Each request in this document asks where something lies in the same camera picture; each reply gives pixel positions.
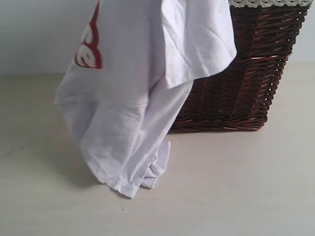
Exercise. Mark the white t-shirt red lettering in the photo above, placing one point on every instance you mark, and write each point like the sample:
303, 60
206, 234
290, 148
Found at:
132, 73

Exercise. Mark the dark brown wicker basket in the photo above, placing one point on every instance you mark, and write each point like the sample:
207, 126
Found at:
239, 98

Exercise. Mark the white lace basket liner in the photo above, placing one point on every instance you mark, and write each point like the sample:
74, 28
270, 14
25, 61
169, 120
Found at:
269, 3

